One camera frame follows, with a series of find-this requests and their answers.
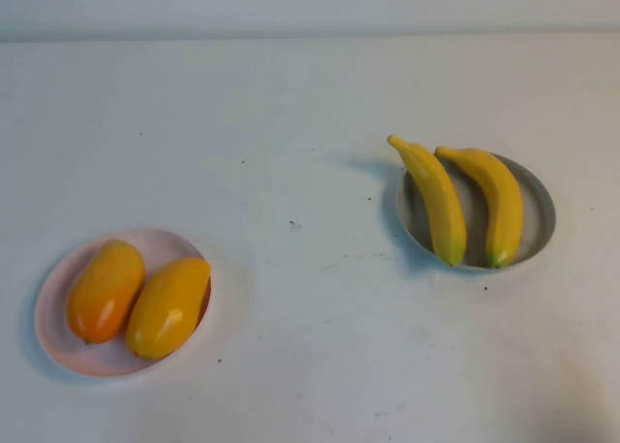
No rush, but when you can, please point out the grey-blue round plate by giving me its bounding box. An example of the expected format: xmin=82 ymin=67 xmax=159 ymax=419
xmin=396 ymin=151 xmax=557 ymax=273

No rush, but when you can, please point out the orange-tinted plastic mango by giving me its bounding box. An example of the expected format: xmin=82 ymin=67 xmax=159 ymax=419
xmin=66 ymin=238 xmax=146 ymax=346

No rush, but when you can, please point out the pink round plate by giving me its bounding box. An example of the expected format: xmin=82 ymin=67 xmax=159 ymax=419
xmin=33 ymin=228 xmax=213 ymax=379

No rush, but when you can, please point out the long yellow banana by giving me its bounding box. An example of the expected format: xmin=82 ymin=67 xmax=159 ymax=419
xmin=434 ymin=145 xmax=525 ymax=269

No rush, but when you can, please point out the strongly curved yellow banana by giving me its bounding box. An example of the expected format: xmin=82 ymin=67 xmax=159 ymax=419
xmin=387 ymin=134 xmax=468 ymax=269

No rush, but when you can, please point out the yellow plastic mango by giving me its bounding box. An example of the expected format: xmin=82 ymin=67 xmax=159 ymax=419
xmin=125 ymin=257 xmax=212 ymax=362

